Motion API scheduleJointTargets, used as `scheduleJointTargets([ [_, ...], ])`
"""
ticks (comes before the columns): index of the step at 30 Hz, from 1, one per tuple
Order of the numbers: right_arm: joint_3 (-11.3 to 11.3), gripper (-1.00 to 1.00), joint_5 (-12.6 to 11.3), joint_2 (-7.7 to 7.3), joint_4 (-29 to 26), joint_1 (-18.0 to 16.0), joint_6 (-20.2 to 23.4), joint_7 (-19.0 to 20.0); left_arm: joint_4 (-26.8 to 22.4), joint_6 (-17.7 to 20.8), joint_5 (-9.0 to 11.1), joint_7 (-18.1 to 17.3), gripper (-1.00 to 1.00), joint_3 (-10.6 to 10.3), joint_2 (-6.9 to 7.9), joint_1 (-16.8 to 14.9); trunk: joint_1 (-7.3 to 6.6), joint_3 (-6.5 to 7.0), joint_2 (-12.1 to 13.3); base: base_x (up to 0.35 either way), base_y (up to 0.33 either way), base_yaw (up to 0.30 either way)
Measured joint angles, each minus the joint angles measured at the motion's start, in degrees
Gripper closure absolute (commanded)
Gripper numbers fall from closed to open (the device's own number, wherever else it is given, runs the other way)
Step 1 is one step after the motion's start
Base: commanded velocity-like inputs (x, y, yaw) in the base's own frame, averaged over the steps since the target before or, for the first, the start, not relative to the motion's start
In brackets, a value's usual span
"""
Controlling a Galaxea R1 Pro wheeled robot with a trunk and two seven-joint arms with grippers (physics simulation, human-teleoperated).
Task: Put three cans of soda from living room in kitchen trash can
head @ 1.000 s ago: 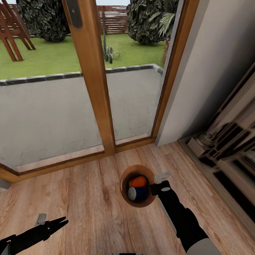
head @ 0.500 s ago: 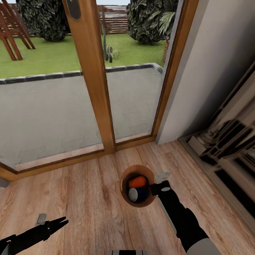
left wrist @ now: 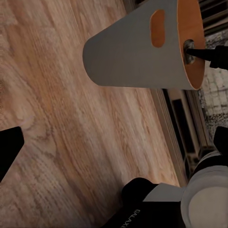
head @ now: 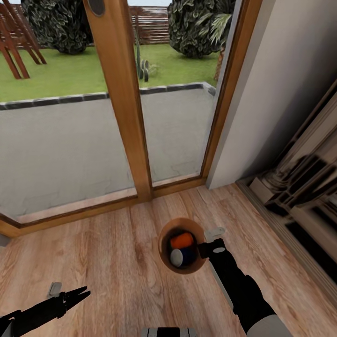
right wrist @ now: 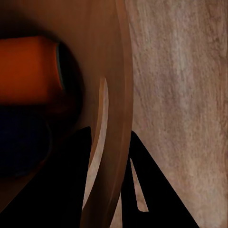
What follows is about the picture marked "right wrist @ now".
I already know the trash can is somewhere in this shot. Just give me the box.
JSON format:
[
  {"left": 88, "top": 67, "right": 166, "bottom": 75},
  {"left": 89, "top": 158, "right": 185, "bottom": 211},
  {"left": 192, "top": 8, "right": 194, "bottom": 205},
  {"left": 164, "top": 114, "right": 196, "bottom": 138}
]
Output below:
[{"left": 0, "top": 0, "right": 133, "bottom": 228}]

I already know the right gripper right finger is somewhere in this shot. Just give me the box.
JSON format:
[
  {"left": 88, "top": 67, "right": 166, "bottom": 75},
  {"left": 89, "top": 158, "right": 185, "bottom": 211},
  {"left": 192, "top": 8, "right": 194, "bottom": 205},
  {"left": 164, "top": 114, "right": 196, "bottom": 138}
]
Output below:
[{"left": 121, "top": 131, "right": 199, "bottom": 228}]

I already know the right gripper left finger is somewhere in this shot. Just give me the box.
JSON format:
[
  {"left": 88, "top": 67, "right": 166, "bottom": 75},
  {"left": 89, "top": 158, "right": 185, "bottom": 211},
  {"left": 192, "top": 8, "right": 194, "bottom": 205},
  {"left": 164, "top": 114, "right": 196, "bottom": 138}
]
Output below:
[{"left": 0, "top": 126, "right": 92, "bottom": 228}]

